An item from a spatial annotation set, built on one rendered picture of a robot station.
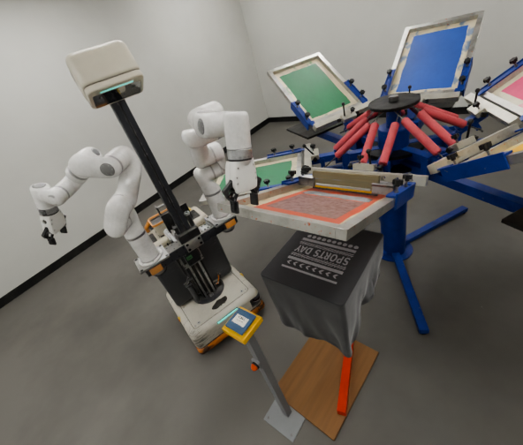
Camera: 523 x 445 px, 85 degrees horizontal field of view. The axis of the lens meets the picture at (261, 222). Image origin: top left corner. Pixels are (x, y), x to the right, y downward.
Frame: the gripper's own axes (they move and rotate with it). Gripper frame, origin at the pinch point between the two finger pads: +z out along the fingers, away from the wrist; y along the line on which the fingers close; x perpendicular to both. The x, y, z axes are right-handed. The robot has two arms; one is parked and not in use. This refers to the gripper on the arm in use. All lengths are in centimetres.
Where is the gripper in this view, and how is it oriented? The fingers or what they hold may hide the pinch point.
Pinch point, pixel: (245, 206)
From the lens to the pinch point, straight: 92.2
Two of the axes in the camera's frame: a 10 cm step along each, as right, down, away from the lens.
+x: 7.6, 1.8, -6.2
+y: -6.5, 3.3, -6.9
